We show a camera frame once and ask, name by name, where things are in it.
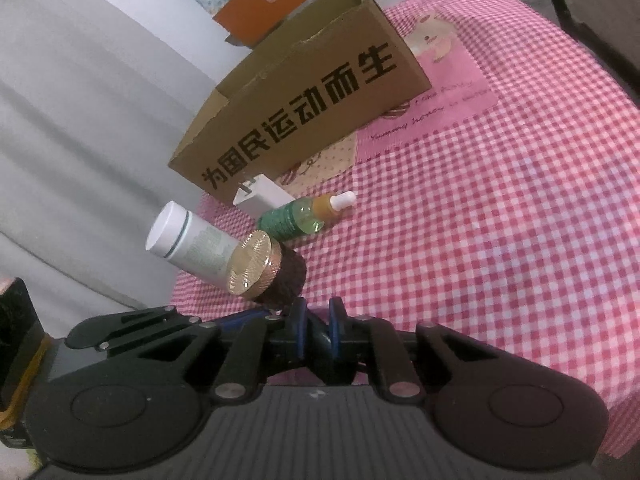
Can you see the white plastic bottle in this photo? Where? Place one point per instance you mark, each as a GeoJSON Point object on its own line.
{"type": "Point", "coordinates": [190, 240]}

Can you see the green dropper bottle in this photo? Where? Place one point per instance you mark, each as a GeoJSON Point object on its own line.
{"type": "Point", "coordinates": [295, 217]}

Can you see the brown cardboard box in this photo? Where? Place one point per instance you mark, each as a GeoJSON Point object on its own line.
{"type": "Point", "coordinates": [310, 95]}

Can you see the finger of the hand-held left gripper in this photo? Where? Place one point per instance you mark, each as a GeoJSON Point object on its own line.
{"type": "Point", "coordinates": [130, 327]}

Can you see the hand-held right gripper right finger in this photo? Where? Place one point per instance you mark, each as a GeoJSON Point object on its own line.
{"type": "Point", "coordinates": [336, 327]}

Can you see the white curtain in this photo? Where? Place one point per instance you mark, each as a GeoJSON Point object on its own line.
{"type": "Point", "coordinates": [75, 135]}

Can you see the pink checked blanket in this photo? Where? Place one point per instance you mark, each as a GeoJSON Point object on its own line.
{"type": "Point", "coordinates": [475, 220]}

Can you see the dark jar with gold lid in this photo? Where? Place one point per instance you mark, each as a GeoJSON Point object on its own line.
{"type": "Point", "coordinates": [265, 267]}

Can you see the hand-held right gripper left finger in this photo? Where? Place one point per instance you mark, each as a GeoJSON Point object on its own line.
{"type": "Point", "coordinates": [300, 330]}

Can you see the white charger plug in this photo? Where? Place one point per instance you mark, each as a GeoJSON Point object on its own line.
{"type": "Point", "coordinates": [262, 195]}

